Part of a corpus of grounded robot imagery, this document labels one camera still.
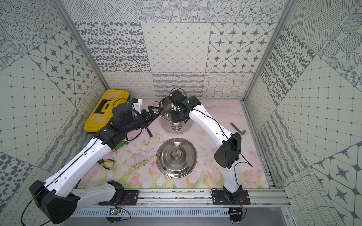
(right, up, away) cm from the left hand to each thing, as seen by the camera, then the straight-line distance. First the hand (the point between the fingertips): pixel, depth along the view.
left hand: (159, 109), depth 69 cm
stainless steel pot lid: (+8, -30, +18) cm, 36 cm away
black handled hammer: (-13, -17, +32) cm, 38 cm away
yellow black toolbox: (-40, -4, +20) cm, 45 cm away
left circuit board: (-24, -53, +3) cm, 58 cm away
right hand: (+9, -5, +13) cm, 17 cm away
